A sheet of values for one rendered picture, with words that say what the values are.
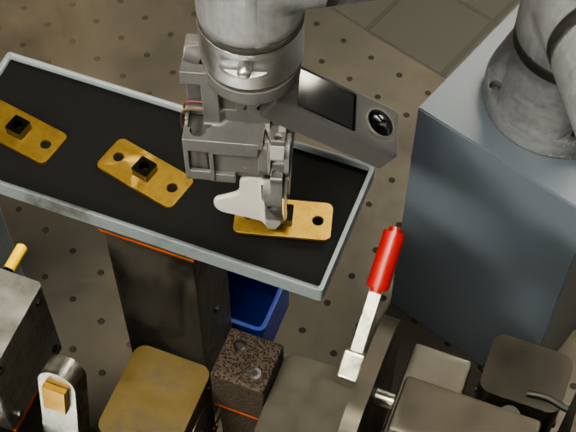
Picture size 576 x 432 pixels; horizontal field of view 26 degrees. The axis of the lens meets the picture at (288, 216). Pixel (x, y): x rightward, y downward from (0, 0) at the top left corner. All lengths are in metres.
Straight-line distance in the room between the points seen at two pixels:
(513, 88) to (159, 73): 0.72
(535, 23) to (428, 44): 1.63
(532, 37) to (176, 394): 0.45
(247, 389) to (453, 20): 1.81
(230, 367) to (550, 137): 0.37
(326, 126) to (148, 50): 0.91
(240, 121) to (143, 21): 0.92
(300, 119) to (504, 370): 0.33
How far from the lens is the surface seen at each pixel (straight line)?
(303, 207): 1.08
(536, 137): 1.21
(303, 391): 1.10
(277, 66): 0.87
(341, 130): 0.94
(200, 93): 0.95
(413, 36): 2.76
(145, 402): 1.10
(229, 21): 0.83
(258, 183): 0.99
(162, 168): 1.12
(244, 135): 0.94
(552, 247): 1.27
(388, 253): 1.09
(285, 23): 0.84
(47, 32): 1.86
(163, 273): 1.21
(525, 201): 1.24
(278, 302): 1.47
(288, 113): 0.92
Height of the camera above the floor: 2.08
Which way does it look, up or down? 57 degrees down
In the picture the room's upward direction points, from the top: straight up
